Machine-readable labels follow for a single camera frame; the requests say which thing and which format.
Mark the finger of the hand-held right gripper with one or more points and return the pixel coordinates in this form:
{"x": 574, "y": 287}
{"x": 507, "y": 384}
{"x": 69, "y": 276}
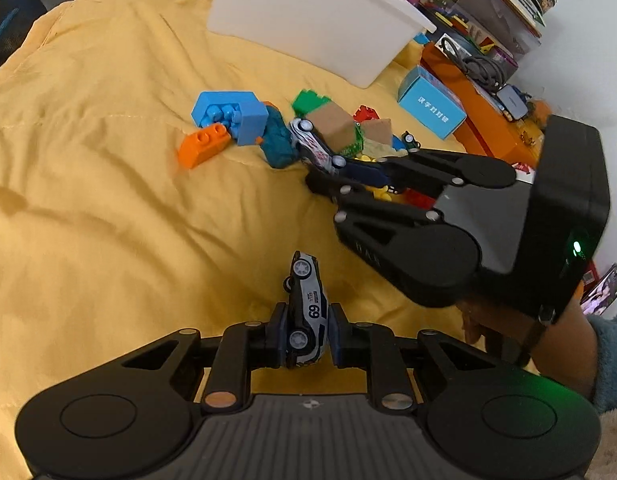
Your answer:
{"x": 418, "y": 167}
{"x": 373, "y": 222}

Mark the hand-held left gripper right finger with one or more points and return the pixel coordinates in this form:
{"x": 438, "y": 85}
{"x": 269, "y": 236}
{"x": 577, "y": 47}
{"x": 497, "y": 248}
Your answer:
{"x": 338, "y": 337}

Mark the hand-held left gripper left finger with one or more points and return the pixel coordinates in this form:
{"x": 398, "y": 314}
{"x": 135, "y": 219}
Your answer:
{"x": 281, "y": 335}

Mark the white toy race car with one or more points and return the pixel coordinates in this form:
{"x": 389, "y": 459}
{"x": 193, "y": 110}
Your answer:
{"x": 308, "y": 305}

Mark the white red-patterned toy car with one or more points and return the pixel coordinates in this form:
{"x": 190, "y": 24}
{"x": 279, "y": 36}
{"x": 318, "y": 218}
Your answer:
{"x": 313, "y": 152}

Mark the green building block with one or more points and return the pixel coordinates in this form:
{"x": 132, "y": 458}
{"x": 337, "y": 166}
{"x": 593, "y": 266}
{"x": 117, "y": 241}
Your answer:
{"x": 308, "y": 102}

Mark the white plastic bin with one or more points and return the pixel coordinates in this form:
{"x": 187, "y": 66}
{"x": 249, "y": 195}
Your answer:
{"x": 298, "y": 20}

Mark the person's right hand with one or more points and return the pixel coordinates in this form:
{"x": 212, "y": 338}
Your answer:
{"x": 481, "y": 327}

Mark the red building block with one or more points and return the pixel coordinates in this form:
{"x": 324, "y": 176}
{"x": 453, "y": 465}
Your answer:
{"x": 367, "y": 112}
{"x": 418, "y": 201}

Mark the brown beige paper cube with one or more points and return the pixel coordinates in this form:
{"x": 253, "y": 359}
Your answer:
{"x": 377, "y": 132}

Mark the light blue card box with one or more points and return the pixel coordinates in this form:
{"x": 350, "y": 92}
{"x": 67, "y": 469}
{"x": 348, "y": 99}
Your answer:
{"x": 431, "y": 102}

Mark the long orange box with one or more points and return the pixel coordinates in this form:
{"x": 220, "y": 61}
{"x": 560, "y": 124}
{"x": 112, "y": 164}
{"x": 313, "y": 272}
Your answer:
{"x": 493, "y": 125}

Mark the brown green paper cube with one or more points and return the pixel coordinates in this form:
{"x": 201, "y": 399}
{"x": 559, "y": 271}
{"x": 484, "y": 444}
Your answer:
{"x": 333, "y": 125}

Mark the grey charger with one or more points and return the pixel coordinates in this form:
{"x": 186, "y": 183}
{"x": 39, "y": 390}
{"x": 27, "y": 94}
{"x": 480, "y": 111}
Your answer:
{"x": 513, "y": 100}

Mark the smartphone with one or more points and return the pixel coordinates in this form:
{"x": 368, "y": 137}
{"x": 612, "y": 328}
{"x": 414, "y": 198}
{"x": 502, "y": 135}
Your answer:
{"x": 603, "y": 292}

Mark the clear plastic storage box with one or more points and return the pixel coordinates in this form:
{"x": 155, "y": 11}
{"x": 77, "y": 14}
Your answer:
{"x": 468, "y": 5}

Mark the large blue building block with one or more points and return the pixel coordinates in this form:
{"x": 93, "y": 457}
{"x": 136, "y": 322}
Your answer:
{"x": 238, "y": 112}

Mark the orange building block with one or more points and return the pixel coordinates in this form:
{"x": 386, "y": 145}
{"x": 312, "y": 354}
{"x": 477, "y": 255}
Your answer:
{"x": 201, "y": 145}

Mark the yellow blanket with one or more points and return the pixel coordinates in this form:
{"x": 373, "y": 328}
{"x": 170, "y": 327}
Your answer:
{"x": 88, "y": 185}

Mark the beige fleece clothing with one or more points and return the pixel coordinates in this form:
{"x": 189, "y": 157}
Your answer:
{"x": 610, "y": 445}

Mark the dark chair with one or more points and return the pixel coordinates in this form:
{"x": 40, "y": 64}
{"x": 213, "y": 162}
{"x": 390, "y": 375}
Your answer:
{"x": 11, "y": 15}

